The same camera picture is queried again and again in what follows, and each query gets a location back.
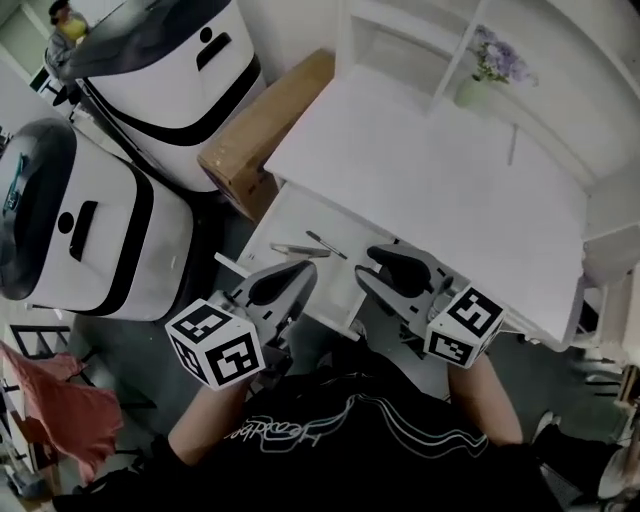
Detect white shelf unit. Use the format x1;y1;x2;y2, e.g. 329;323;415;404
337;0;640;241

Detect purple flowers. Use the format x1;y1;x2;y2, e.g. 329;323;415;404
469;24;540;87

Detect person's right forearm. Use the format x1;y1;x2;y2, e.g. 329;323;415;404
446;357;525;447

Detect black metal rack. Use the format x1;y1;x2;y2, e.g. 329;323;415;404
9;323;72;362

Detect white black wheeled robot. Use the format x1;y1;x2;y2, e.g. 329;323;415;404
0;118;196;322
66;0;267;194

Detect brown cardboard box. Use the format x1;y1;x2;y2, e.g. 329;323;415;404
196;48;337;224

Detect black printed t-shirt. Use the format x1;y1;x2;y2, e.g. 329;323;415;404
52;344;569;512

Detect white drawer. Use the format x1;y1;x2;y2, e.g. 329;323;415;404
235;182;399;336

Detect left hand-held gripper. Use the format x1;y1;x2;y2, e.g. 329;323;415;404
164;259;319;391

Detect white shoe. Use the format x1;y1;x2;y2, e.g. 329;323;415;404
531;409;564;444

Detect red cloth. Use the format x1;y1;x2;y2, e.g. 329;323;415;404
0;339;125;485

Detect black pen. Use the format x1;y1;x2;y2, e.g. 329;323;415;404
305;230;349;261

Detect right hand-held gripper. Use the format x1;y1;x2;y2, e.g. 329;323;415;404
354;243;506;371

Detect white desk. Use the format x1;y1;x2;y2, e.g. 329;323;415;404
263;64;601;351

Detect person's left forearm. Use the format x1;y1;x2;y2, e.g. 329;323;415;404
167;369;257;466

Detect pale green vase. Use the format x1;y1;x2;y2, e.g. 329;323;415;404
453;74;494;109

